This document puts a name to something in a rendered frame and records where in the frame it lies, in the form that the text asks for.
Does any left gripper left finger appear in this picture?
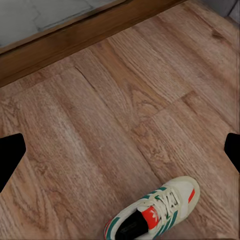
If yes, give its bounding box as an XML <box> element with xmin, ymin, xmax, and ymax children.
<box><xmin>0</xmin><ymin>133</ymin><xmax>26</xmax><ymax>193</ymax></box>

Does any gym shoe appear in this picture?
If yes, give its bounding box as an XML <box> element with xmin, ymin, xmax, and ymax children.
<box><xmin>103</xmin><ymin>176</ymin><xmax>200</xmax><ymax>240</ymax></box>

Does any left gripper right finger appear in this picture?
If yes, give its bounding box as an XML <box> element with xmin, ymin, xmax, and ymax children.
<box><xmin>224</xmin><ymin>133</ymin><xmax>240</xmax><ymax>173</ymax></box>

